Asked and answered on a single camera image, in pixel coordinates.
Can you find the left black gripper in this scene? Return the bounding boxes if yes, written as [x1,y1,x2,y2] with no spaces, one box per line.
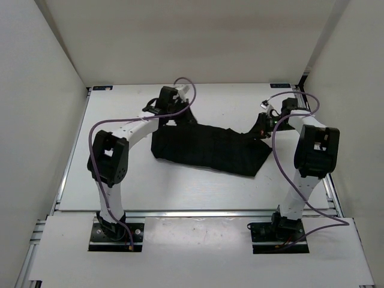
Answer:
[168,99,197,126]

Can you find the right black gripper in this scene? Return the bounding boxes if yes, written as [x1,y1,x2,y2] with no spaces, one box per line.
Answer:
[244,112,294,139]

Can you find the black skirt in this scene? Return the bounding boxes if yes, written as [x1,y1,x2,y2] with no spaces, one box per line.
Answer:
[151,124,272,177]

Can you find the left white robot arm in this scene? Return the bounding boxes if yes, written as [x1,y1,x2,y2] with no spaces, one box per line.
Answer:
[87,84,193,240]

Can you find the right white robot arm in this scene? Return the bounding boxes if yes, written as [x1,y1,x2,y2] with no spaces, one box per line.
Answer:
[250,98,340,240]

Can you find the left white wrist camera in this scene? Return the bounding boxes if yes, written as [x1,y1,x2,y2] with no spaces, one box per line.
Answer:
[175,85,190,101]

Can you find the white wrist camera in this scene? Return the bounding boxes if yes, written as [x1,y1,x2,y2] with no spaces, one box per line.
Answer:
[175,85,190,101]
[260,100,274,113]

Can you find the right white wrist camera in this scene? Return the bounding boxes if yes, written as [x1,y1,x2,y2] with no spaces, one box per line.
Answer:
[260,100,274,113]

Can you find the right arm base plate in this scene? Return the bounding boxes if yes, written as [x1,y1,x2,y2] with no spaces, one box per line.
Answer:
[247,211,310,254]

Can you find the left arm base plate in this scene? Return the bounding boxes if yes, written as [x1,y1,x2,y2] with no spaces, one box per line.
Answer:
[88,219,145,253]

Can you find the aluminium front rail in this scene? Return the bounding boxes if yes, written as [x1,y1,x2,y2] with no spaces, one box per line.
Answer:
[52,208,338,218]

